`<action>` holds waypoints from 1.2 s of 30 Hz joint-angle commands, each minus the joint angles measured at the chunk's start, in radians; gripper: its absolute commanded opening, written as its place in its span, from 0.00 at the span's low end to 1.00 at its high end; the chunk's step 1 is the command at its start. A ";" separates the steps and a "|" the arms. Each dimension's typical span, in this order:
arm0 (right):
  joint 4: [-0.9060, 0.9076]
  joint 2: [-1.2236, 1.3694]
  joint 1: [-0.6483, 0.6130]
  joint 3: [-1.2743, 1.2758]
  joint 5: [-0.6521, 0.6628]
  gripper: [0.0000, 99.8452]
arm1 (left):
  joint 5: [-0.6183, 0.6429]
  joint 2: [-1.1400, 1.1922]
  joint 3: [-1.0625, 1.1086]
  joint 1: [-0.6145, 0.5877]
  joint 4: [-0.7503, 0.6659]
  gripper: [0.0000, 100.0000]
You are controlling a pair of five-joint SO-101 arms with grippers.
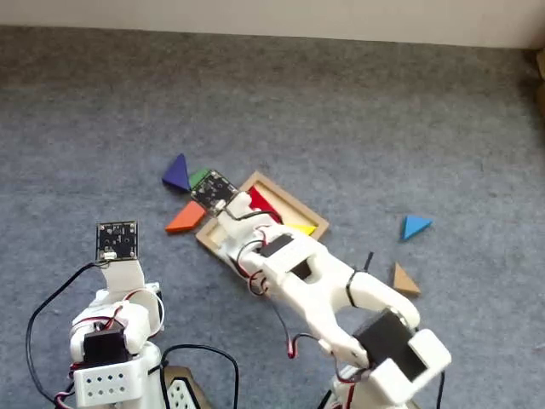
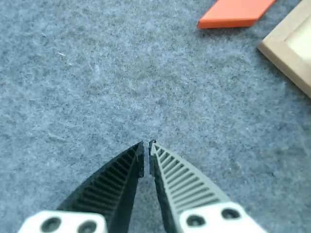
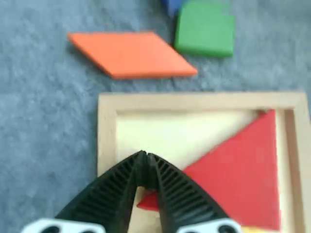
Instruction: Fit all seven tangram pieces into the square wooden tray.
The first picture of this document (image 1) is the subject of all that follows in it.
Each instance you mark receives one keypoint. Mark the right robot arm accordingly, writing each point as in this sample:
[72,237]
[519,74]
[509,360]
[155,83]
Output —
[323,281]

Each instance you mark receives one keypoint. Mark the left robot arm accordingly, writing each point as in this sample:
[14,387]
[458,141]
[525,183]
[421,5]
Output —
[111,353]

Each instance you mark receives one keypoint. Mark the square wooden tray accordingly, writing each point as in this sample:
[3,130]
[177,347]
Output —
[304,211]

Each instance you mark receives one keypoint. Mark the green tangram piece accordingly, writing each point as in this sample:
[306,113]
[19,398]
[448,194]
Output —
[199,176]

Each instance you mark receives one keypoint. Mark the red triangle piece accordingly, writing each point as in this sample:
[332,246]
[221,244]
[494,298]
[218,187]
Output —
[260,200]

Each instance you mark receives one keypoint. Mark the yellow triangle piece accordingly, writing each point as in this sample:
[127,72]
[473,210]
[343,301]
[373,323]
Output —
[304,228]

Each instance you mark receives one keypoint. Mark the orange parallelogram piece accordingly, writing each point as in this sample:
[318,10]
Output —
[187,217]

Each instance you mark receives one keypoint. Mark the dark blue triangle piece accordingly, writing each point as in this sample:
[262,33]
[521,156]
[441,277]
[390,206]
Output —
[178,171]

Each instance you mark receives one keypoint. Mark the light blue triangle piece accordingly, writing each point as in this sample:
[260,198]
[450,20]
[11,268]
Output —
[414,226]

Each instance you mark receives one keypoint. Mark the brown wooden triangle piece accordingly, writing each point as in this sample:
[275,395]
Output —
[403,281]

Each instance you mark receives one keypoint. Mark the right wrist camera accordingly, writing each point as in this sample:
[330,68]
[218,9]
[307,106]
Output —
[214,191]

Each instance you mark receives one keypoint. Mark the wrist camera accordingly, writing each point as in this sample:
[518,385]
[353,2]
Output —
[117,240]
[214,191]

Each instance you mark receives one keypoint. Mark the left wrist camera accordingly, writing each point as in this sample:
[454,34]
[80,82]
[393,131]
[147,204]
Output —
[117,240]

